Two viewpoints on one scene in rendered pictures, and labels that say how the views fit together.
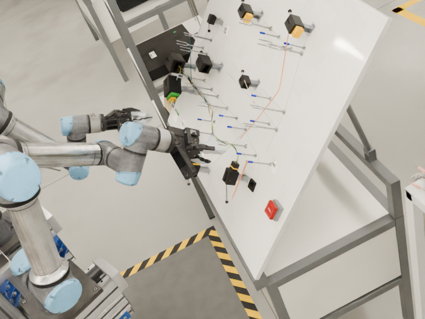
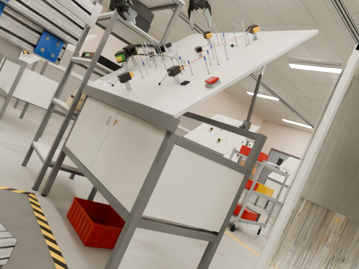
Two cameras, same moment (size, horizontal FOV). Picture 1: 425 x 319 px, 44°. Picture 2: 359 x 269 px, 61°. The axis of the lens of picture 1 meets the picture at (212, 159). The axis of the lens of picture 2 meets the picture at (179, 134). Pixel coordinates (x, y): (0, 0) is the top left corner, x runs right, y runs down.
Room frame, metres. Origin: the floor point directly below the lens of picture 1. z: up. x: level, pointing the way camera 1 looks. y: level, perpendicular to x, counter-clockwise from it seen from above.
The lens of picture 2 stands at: (0.07, 0.66, 0.79)
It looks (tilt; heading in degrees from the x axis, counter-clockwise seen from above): 1 degrees up; 328
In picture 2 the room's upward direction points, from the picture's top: 25 degrees clockwise
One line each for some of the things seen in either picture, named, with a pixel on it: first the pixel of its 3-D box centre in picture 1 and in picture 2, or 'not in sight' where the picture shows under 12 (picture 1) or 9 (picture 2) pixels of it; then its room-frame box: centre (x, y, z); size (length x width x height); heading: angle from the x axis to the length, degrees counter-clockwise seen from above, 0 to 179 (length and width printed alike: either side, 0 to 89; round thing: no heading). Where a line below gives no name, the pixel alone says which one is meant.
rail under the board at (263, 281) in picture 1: (209, 189); (118, 102); (1.79, 0.07, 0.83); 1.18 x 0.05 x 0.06; 6
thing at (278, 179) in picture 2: not in sight; (290, 188); (5.23, -6.34, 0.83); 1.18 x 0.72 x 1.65; 9
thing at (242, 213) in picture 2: not in sight; (251, 191); (3.12, -2.70, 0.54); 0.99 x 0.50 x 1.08; 105
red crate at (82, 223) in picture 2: not in sight; (98, 223); (1.90, -0.19, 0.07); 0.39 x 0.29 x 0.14; 7
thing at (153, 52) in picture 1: (166, 52); (105, 65); (2.67, 0.01, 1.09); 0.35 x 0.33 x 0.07; 6
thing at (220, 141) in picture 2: not in sight; (210, 151); (4.91, -3.15, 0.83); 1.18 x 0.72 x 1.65; 11
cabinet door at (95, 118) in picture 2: not in sight; (89, 129); (2.07, 0.07, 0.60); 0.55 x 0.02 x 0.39; 6
